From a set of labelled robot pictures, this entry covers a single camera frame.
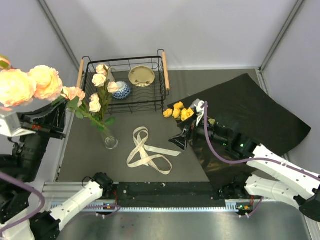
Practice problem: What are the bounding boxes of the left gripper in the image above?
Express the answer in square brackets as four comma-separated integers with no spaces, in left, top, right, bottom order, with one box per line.
[15,96,70,180]

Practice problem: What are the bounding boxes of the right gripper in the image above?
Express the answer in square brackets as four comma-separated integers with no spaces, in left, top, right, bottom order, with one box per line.
[168,113,229,151]

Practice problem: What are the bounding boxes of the yellow rose bunch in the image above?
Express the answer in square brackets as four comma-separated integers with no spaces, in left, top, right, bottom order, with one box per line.
[163,101,195,122]

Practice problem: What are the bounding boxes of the white printed ribbon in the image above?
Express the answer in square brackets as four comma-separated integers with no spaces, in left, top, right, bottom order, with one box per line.
[126,126,181,175]

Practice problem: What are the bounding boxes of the pink peony stem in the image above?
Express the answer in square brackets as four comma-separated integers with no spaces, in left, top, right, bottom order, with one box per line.
[0,56,114,137]

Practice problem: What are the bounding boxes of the pale pink rose spray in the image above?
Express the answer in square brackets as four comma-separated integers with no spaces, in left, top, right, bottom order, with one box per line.
[89,64,119,122]

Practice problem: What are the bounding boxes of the black wrapping paper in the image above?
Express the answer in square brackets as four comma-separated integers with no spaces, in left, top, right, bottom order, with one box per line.
[167,73,312,188]

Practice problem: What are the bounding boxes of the large peach peony stem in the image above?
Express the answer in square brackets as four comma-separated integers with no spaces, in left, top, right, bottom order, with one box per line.
[60,86,86,107]

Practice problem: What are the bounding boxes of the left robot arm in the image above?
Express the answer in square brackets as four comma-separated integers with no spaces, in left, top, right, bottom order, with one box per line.
[0,100,114,240]

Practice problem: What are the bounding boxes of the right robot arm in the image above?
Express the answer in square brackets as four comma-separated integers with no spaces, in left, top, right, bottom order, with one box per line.
[169,115,320,222]

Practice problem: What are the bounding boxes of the clear glass vase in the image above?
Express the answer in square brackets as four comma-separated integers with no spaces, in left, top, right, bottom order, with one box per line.
[99,127,119,150]

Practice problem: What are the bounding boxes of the beige paper cup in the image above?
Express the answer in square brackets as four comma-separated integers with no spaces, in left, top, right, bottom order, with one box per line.
[106,68,116,83]

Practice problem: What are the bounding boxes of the blue white patterned bowl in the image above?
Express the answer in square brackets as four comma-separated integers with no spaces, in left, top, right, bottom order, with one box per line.
[112,81,131,100]

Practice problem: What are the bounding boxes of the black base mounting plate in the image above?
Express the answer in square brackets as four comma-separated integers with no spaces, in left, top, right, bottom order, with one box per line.
[113,182,225,207]

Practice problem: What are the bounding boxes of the cream floral plate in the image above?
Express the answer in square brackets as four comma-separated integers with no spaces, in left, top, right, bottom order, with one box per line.
[128,65,156,88]

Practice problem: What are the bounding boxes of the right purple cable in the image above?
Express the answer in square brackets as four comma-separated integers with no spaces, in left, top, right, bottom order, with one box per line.
[202,101,320,217]

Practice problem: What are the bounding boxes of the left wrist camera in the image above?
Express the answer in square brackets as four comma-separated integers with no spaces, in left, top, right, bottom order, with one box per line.
[0,109,21,137]

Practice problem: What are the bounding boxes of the black wire dish rack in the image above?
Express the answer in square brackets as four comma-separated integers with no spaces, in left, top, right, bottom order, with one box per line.
[79,49,170,115]

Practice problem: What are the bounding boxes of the grey slotted cable duct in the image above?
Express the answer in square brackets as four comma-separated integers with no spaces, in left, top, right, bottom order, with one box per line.
[81,201,253,213]

